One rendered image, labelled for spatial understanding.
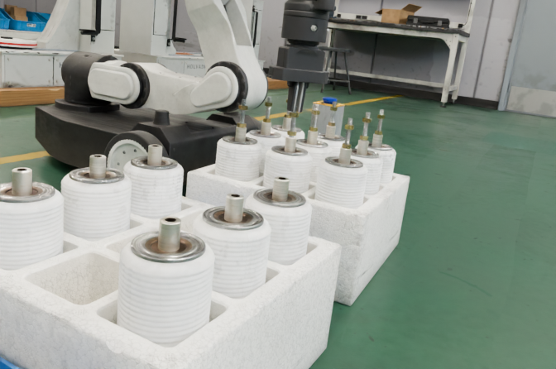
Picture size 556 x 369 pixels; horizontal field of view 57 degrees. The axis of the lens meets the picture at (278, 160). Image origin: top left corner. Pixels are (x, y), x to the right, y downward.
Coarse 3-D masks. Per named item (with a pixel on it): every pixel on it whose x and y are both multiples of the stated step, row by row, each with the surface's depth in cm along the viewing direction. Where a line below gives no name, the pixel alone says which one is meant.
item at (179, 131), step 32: (64, 64) 170; (64, 128) 151; (96, 128) 145; (128, 128) 150; (160, 128) 134; (192, 128) 149; (224, 128) 157; (256, 128) 172; (64, 160) 153; (192, 160) 143
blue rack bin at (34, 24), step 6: (6, 12) 541; (30, 12) 576; (30, 18) 577; (36, 18) 572; (12, 24) 541; (18, 24) 540; (24, 24) 545; (30, 24) 551; (36, 24) 559; (42, 24) 565; (18, 30) 542; (24, 30) 548; (30, 30) 554; (36, 30) 561; (42, 30) 567
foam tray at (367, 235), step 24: (192, 192) 108; (216, 192) 105; (240, 192) 102; (312, 192) 103; (384, 192) 109; (312, 216) 96; (336, 216) 94; (360, 216) 92; (384, 216) 107; (336, 240) 95; (360, 240) 93; (384, 240) 112; (360, 264) 96; (336, 288) 96; (360, 288) 100
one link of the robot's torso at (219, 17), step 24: (192, 0) 141; (216, 0) 139; (240, 0) 151; (216, 24) 141; (240, 24) 148; (216, 48) 143; (240, 48) 142; (240, 72) 139; (264, 72) 149; (240, 96) 140; (264, 96) 149
